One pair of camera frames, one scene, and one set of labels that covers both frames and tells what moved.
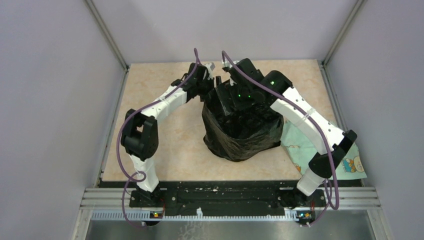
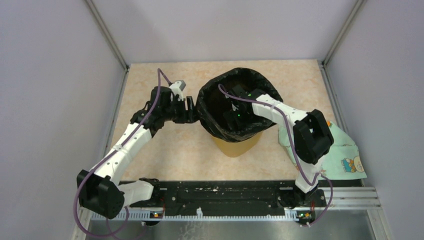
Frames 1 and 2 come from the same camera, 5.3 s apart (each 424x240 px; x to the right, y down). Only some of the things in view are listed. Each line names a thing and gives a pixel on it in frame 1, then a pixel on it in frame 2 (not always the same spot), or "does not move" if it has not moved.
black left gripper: [210, 82] to [187, 116]
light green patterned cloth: [301, 152] does not move
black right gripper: [226, 91] to [230, 116]
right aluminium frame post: [358, 5] does not move
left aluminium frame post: [93, 10] does not move
